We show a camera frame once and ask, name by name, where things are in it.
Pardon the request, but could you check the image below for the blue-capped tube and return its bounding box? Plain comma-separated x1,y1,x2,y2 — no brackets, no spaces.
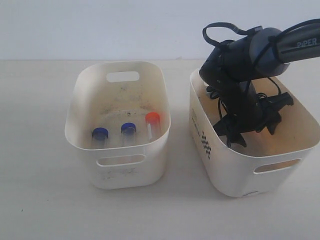
121,122,137,147
91,127,109,149

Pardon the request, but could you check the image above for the black cable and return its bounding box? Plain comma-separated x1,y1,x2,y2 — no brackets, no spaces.
201,21,320,118

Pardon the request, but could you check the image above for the orange-capped tube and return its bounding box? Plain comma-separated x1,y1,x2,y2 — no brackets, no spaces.
145,112,161,142

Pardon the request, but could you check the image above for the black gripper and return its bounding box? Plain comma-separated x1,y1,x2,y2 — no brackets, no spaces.
213,79,294,148

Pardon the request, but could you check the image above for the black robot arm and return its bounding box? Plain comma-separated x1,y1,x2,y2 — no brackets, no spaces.
199,18,320,147

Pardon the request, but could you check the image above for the white plastic bin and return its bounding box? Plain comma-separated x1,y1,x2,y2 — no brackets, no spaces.
64,60,171,190
189,70,320,198

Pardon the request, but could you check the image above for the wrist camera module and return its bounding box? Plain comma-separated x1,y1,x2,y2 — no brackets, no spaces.
205,85,220,100

